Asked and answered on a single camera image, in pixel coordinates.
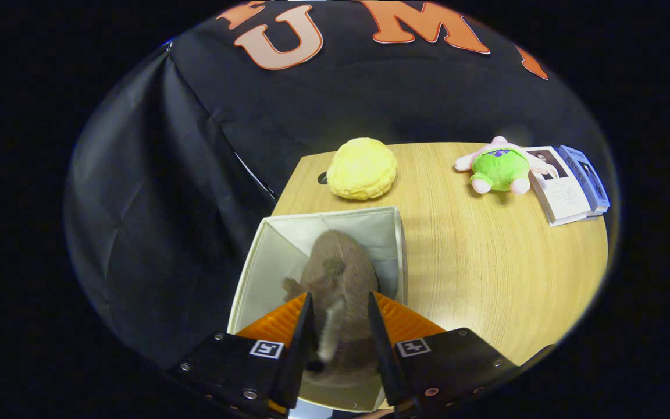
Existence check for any white book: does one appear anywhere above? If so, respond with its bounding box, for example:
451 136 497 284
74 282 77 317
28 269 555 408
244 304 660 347
526 145 597 227

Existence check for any brown fuzzy shoe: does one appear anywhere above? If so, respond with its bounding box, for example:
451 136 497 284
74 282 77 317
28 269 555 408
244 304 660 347
281 229 382 388

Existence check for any blue book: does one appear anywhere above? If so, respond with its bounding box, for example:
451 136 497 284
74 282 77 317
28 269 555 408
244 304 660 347
558 144 611 216

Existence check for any yellow bun-shaped plush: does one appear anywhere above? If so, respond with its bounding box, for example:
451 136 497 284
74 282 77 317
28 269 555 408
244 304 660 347
326 137 398 201

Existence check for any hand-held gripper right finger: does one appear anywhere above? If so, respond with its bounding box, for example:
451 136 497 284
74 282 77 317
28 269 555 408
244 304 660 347
368 291 520 417

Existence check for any cream fabric storage box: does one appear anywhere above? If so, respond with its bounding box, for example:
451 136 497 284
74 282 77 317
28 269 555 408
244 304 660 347
227 206 409 413

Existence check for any black backdrop cloth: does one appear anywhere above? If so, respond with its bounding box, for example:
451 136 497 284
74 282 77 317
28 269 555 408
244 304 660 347
65 0 612 373

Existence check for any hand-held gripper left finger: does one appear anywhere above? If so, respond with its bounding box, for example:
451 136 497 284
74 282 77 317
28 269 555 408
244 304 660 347
166 292 315 418

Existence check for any green and pink plush toy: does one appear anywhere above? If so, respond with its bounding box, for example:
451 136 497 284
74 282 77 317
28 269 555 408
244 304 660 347
454 136 558 196

